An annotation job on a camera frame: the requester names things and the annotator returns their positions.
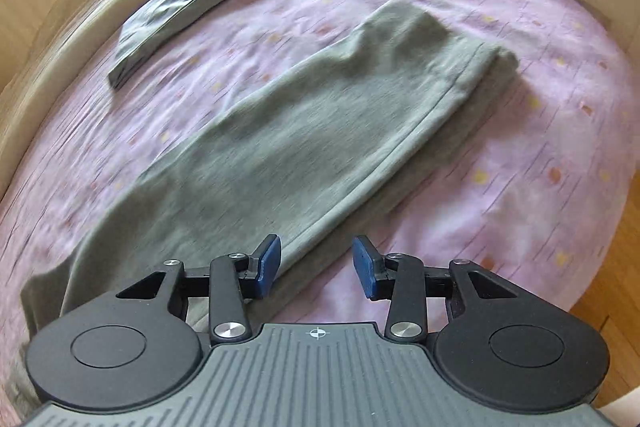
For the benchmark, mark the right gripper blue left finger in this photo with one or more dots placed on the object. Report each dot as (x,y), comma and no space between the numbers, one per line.
(235,278)

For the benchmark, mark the folded grey garment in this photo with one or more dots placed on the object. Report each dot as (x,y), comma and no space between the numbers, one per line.
(149,28)

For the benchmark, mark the speckled grey pants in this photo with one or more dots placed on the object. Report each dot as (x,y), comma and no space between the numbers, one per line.
(317,156)

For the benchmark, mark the pink patterned bed sheet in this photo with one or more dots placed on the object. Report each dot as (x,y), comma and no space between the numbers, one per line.
(505,131)

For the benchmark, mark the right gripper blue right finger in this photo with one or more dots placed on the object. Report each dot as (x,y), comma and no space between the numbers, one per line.
(398,278)

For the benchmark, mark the cream duvet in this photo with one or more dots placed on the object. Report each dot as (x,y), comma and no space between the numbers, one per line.
(70,34)

